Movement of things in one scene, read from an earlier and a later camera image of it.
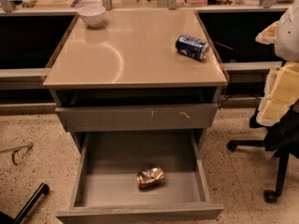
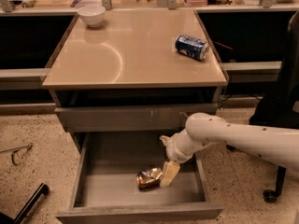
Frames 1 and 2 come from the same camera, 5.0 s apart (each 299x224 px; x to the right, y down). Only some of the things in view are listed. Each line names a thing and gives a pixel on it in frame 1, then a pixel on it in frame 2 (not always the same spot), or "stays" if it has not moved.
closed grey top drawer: [138, 118] stays
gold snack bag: [150, 177] stays
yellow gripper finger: [268, 35] → [179, 148]
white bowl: [92, 15] stays
